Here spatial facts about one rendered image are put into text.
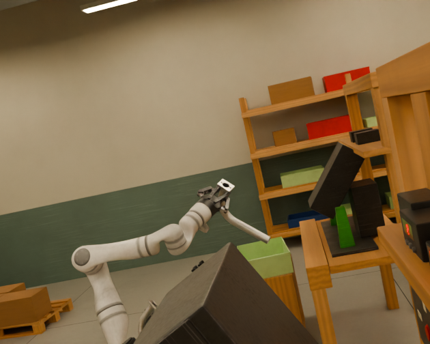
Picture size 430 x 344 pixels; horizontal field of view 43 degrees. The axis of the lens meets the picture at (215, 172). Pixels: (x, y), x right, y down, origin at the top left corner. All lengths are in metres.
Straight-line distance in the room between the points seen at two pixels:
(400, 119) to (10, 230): 8.31
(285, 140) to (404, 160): 6.11
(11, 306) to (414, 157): 5.83
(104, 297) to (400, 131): 1.06
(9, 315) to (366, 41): 5.96
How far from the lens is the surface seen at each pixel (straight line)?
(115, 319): 1.85
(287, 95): 7.71
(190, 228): 1.87
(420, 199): 1.23
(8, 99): 9.28
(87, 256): 1.91
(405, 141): 1.64
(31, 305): 6.81
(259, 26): 8.33
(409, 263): 1.12
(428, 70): 1.14
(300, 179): 7.73
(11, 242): 9.52
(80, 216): 8.96
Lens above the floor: 1.87
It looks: 4 degrees down
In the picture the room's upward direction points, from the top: 12 degrees counter-clockwise
